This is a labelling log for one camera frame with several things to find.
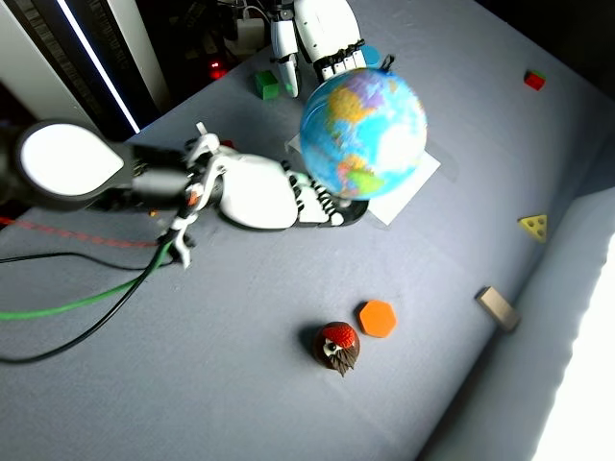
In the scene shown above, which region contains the blue cylinder block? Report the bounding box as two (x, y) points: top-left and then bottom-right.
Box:
(359, 45), (385, 68)

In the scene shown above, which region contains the green cable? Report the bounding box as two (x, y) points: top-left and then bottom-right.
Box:
(0, 239), (174, 322)

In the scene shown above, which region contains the chocolate strawberry cake toy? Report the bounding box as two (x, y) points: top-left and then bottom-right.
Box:
(311, 321), (361, 378)

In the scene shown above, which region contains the white power adapter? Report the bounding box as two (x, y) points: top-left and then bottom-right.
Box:
(224, 13), (266, 55)

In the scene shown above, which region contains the white paper sheet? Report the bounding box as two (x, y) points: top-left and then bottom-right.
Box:
(285, 133), (442, 227)

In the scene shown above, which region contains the wooden rectangular block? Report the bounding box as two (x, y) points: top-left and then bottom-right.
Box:
(475, 286), (522, 332)

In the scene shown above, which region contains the grey table cloth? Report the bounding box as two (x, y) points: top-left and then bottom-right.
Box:
(0, 0), (615, 461)

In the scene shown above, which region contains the white light strip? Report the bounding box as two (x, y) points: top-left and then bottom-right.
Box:
(56, 0), (141, 134)

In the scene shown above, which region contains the orange hexagon block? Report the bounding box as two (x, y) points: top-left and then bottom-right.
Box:
(356, 300), (399, 339)

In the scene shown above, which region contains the blue world globe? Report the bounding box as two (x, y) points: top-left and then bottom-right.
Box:
(299, 55), (429, 227)

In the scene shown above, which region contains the white pillar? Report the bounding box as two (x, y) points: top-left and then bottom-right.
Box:
(105, 0), (173, 112)

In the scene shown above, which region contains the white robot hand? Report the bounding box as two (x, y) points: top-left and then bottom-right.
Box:
(268, 0), (369, 99)
(213, 146), (348, 231)

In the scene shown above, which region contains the yellow cheese wedge toy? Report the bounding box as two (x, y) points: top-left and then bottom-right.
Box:
(517, 214), (549, 245)

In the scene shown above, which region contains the black cable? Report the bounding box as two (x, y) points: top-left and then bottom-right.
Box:
(0, 261), (162, 364)
(0, 251), (174, 271)

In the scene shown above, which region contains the green cube block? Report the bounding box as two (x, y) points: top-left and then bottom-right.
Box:
(254, 70), (281, 101)

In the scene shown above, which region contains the red braided cable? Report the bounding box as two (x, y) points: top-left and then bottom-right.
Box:
(0, 215), (160, 249)

